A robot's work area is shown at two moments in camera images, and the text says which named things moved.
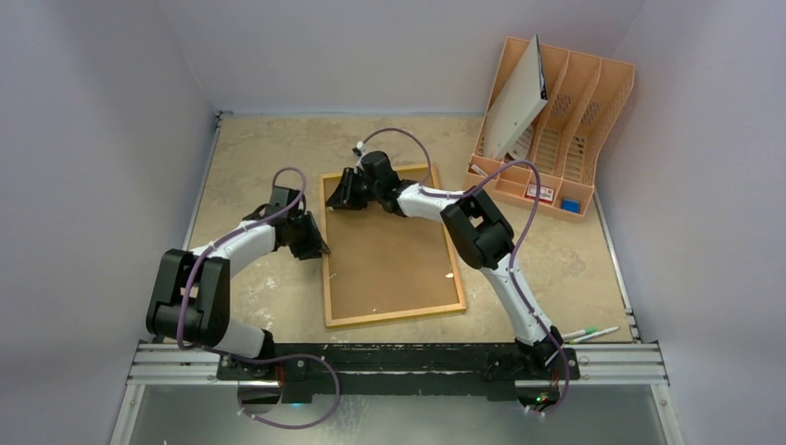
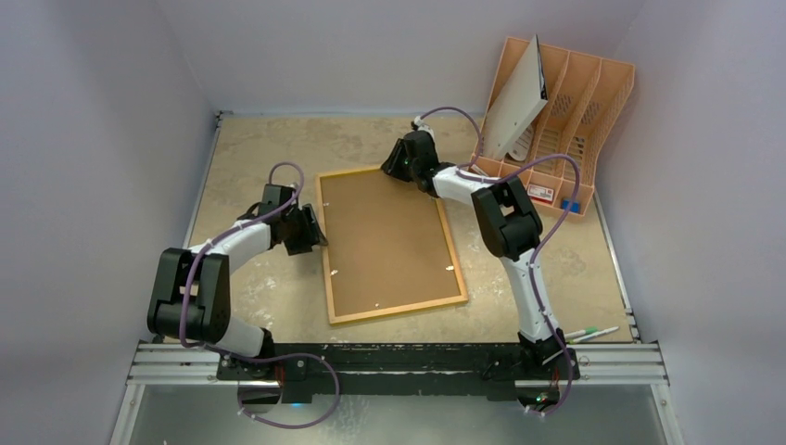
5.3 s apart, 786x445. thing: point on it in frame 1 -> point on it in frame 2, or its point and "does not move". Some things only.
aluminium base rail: x=160 y=364 does not move
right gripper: x=349 y=189 -> x=397 y=168
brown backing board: x=382 y=263 does not move
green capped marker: x=574 y=334 does not move
